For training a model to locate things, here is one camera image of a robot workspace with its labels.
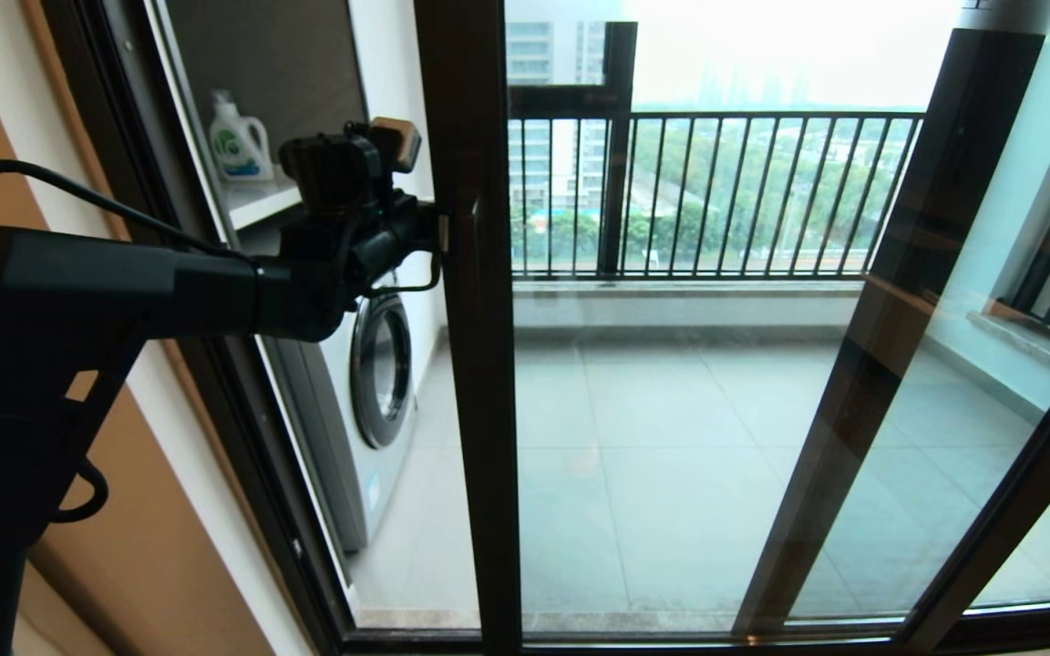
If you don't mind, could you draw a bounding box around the white detergent bottle green label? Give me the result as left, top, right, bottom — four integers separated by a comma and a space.
208, 89, 275, 181

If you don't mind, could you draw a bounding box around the white wall shelf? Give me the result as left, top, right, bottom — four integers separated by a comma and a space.
224, 173, 303, 231

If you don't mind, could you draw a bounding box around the dark window frame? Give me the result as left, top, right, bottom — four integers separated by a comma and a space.
507, 23, 637, 274

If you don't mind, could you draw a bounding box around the dark brown sliding glass door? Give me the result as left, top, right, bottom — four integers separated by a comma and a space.
414, 0, 1050, 656

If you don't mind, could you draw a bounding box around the white front-load washing machine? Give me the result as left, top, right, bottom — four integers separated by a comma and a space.
256, 214, 426, 552

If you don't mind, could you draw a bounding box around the grey high-rise building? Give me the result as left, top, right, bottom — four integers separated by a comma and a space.
507, 23, 603, 215

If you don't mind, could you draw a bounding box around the long black balcony railing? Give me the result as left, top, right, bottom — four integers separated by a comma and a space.
507, 109, 927, 279

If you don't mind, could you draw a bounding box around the grey stone window sill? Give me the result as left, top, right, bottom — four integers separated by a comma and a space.
511, 278, 868, 302
967, 310, 1050, 384

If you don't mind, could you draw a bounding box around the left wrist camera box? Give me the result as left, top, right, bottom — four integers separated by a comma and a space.
281, 117, 423, 218

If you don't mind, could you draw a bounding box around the dark brown fixed glass door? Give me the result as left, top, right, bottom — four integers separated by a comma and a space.
733, 27, 1050, 639

